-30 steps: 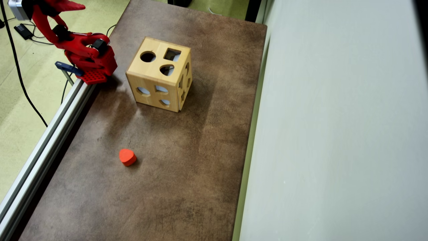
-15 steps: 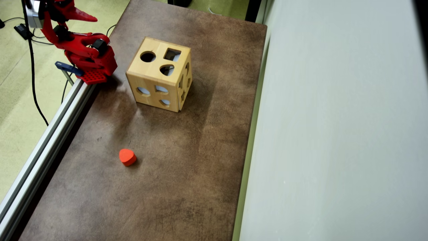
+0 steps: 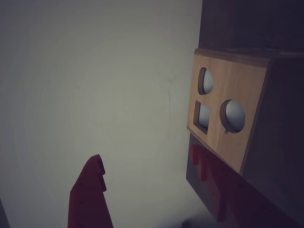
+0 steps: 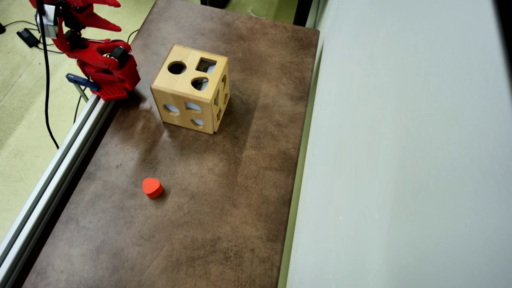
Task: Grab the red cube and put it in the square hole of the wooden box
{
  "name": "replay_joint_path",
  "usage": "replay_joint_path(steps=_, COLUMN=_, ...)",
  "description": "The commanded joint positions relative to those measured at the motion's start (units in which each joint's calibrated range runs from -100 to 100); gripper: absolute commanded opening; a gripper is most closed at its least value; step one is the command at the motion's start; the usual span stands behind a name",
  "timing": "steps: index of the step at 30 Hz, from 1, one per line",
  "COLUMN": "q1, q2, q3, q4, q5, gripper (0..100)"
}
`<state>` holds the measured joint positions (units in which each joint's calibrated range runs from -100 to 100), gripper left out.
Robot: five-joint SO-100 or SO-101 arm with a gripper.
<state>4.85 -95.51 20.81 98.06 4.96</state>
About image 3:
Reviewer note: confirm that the wooden shape sorter box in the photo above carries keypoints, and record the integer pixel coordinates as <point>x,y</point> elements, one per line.
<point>237,78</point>

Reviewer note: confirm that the brown table mat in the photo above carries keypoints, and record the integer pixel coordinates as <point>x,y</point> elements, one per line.
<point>237,23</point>

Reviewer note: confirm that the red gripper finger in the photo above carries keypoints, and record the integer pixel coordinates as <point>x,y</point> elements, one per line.
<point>237,197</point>
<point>88,197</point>

